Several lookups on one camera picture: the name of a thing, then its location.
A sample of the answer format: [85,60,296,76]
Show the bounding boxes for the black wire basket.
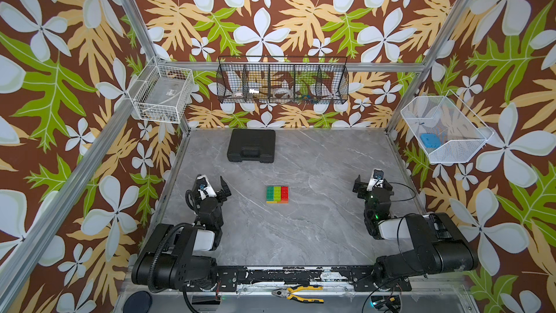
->
[215,56,349,104]

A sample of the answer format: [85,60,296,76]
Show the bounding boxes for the black round disc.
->
[122,291,153,313]

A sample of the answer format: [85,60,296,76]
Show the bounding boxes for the white wire basket left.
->
[129,58,195,124]

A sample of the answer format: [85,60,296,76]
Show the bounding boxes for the dark green lego brick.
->
[266,185,275,201]

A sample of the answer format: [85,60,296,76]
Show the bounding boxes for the black plastic tool case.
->
[227,129,276,163]

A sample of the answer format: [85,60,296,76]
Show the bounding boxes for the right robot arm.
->
[353,170,479,287]

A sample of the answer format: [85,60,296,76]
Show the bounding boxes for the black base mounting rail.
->
[188,265,412,293]

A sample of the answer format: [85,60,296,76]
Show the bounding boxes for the blue object in basket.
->
[420,133,443,149]

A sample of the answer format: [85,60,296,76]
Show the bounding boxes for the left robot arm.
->
[131,175,232,293]

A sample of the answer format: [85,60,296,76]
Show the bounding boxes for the white mesh basket right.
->
[401,91,494,165]

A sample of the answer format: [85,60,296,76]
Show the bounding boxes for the yellow lego brick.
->
[273,186,282,201]

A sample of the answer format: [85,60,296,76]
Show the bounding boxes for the red lego brick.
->
[280,186,289,204]

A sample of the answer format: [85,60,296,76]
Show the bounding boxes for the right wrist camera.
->
[366,169,385,191]

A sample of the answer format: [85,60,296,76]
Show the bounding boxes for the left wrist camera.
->
[195,175,217,200]

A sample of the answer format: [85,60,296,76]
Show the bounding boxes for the yellow handled pliers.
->
[271,285,325,304]

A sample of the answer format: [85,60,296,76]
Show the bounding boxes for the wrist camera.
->
[366,169,385,191]
[195,175,217,200]

